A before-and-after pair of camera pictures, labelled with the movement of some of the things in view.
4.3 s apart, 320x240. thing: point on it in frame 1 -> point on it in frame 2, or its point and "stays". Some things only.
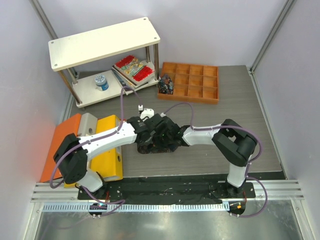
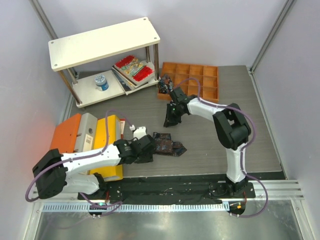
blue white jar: (101, 82) stays
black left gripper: (151, 140) -> (148, 157)
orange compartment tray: (192, 82) stays
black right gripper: (157, 136) -> (170, 121)
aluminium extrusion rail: (278, 190) stays
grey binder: (88, 124) stays
